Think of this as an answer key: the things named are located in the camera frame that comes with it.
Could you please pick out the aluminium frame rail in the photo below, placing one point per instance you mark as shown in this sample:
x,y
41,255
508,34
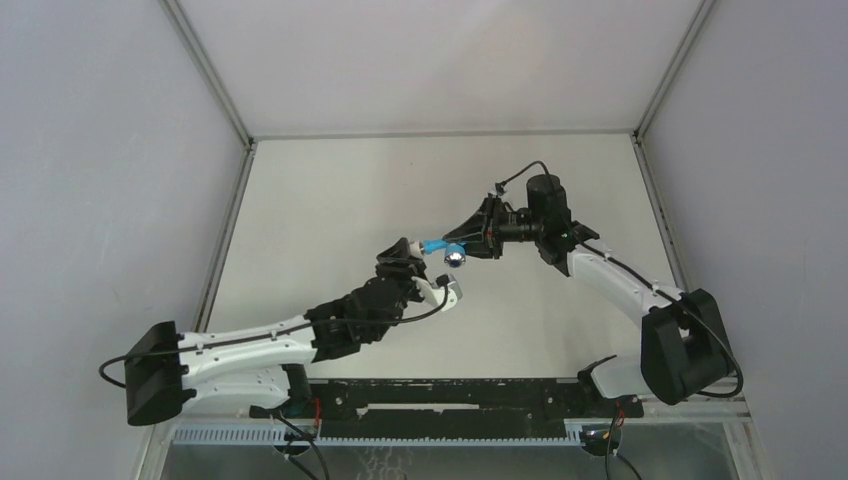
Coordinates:
x,y
226,401

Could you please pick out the blue plastic water faucet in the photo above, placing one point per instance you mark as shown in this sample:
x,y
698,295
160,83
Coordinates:
x,y
454,253

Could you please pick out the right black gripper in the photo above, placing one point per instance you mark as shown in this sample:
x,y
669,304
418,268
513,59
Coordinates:
x,y
480,230

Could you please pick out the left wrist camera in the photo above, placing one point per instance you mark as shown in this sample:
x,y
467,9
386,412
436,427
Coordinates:
x,y
441,294

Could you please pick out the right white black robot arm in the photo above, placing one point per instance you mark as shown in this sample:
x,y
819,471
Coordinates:
x,y
684,348

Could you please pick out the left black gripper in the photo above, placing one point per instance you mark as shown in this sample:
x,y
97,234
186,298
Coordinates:
x,y
398,262

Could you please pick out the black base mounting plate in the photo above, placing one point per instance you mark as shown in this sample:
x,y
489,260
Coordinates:
x,y
449,409

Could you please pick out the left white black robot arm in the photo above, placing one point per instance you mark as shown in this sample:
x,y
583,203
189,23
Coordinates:
x,y
167,372

